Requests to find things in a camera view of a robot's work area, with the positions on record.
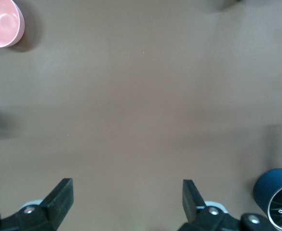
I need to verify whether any pink bowl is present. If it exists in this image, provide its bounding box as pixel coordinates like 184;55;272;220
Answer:
0;0;25;49

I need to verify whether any dark blue saucepan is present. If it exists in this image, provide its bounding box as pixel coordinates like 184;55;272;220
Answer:
253;166;282;231

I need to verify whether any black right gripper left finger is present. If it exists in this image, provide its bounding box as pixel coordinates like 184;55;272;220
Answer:
0;178;74;231

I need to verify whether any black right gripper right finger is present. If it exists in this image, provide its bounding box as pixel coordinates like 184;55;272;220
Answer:
178;179;279;231

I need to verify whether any brown table cover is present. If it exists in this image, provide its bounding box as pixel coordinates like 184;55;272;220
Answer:
0;0;282;231

